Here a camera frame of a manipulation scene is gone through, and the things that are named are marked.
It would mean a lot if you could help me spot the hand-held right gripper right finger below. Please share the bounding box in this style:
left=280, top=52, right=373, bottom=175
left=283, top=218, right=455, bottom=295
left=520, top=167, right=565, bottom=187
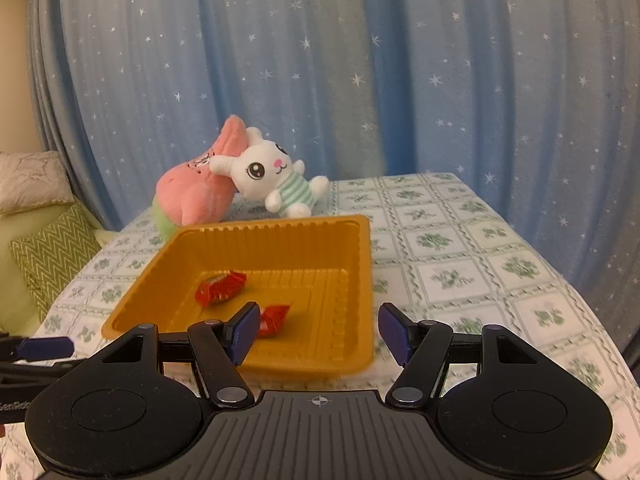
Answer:
left=378, top=303, right=551, bottom=408

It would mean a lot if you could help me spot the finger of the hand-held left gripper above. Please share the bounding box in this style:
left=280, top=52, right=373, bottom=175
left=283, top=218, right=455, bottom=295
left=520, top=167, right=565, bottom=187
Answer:
left=0, top=336, right=76, bottom=363
left=0, top=359, right=90, bottom=392

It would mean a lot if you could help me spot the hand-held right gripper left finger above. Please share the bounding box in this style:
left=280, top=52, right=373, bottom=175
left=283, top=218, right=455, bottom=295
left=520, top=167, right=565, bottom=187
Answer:
left=89, top=303, right=262, bottom=409

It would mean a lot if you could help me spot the red candy with white print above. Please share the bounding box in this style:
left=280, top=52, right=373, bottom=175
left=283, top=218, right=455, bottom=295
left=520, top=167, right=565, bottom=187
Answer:
left=195, top=270, right=248, bottom=307

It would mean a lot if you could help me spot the orange plastic tray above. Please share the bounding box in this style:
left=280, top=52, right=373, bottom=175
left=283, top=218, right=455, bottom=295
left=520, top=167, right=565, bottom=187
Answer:
left=101, top=214, right=375, bottom=377

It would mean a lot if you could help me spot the green zigzag pillow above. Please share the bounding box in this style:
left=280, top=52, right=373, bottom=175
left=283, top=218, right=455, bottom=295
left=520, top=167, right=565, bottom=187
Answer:
left=9, top=202, right=103, bottom=324

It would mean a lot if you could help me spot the pink starfish plush toy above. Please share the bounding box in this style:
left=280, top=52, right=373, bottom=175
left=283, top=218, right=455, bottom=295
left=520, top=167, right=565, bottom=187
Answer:
left=154, top=116, right=248, bottom=242

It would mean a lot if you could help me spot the white bunny plush toy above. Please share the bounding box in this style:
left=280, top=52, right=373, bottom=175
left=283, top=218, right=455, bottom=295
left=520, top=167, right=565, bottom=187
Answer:
left=209, top=127, right=331, bottom=219

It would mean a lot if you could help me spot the cream pillow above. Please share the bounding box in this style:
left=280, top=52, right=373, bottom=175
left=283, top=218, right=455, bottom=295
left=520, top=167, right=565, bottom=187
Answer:
left=0, top=151, right=76, bottom=216

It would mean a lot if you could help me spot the blue star-print curtain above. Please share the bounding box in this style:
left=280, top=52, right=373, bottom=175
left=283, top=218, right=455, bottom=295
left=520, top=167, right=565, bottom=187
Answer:
left=27, top=0, right=640, bottom=313

